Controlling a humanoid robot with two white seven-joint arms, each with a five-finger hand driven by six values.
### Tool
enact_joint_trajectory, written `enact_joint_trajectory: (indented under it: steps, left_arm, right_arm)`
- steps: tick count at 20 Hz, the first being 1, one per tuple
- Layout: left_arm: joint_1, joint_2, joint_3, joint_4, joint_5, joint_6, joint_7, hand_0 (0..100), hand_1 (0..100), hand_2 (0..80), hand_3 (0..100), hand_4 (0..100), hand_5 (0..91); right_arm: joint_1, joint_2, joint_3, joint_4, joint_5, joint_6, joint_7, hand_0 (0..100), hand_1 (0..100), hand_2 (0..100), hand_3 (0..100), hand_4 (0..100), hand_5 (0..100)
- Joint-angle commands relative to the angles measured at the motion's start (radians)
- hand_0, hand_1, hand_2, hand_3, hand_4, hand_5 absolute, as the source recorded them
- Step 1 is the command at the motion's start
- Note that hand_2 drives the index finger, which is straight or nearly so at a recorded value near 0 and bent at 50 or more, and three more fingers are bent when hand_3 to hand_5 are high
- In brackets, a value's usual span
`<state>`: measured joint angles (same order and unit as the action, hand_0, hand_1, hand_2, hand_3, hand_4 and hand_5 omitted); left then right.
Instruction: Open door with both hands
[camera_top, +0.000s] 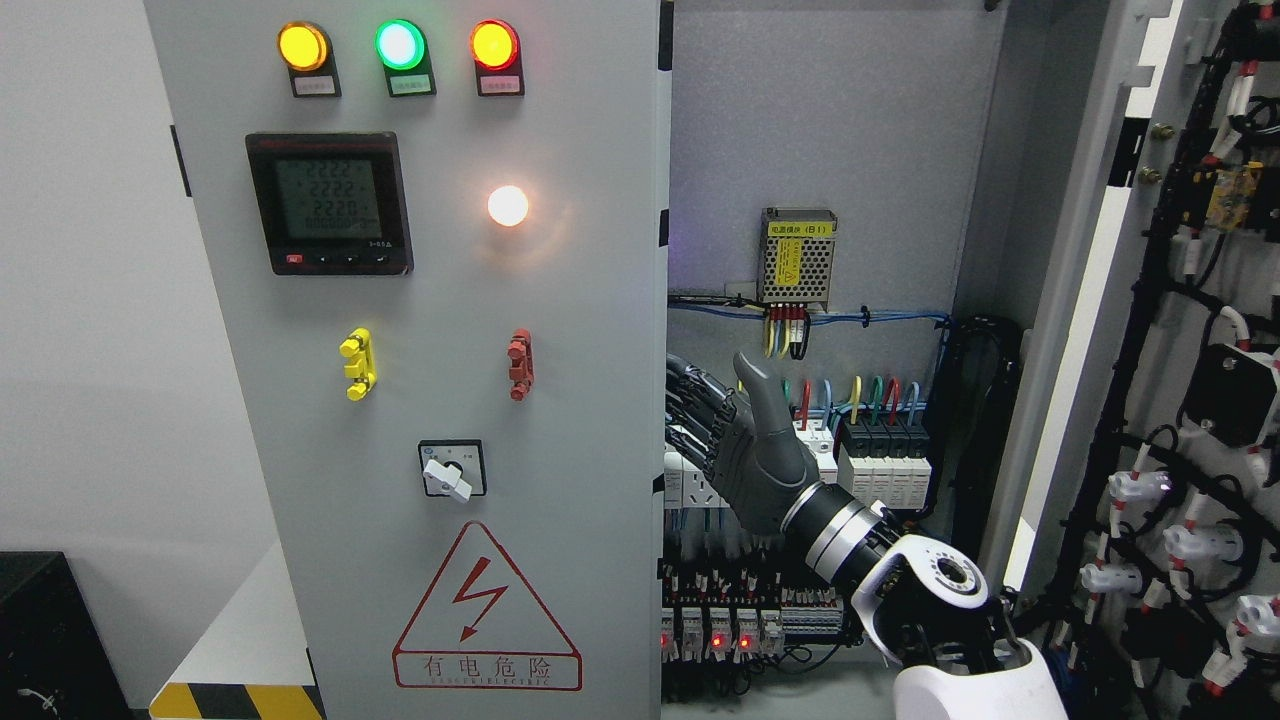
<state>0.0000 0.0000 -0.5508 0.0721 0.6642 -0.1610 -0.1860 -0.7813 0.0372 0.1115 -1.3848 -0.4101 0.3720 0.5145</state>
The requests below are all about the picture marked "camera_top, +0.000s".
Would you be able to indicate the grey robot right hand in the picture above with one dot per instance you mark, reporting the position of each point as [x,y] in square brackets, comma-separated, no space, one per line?
[746,446]

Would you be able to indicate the perforated metal power supply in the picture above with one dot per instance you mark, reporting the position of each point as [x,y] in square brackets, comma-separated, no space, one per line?
[797,252]

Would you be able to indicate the green indicator lamp left door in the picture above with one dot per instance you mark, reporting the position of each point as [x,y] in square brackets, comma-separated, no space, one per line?
[400,44]

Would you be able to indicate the lower relay terminal row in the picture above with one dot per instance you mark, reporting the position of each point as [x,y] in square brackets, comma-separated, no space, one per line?
[754,607]

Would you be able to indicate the white socket and breaker row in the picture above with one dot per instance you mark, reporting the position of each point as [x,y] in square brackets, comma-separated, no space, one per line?
[685,487]

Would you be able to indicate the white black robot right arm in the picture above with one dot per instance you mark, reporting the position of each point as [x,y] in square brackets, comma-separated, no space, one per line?
[927,607]

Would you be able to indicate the white glowing lamp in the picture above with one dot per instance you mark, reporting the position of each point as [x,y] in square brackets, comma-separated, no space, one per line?
[508,205]

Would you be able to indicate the black surge protector block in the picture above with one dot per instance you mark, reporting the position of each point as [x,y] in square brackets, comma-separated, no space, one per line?
[887,463]

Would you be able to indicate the red electric hazard sticker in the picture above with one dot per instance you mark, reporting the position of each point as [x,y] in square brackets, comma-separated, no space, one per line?
[481,625]

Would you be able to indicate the black digital power meter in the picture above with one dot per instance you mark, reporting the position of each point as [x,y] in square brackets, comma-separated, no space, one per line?
[331,203]

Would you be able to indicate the grey cabinet door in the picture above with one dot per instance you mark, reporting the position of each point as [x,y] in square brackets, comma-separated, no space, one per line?
[580,122]
[1131,182]

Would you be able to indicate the yellow indicator lamp left door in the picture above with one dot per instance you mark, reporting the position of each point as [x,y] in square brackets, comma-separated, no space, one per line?
[304,47]

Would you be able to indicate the black box on floor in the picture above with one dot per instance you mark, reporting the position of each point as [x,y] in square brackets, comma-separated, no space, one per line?
[53,665]

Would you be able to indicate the red indicator lamp left door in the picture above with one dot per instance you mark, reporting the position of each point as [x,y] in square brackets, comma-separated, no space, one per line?
[494,45]

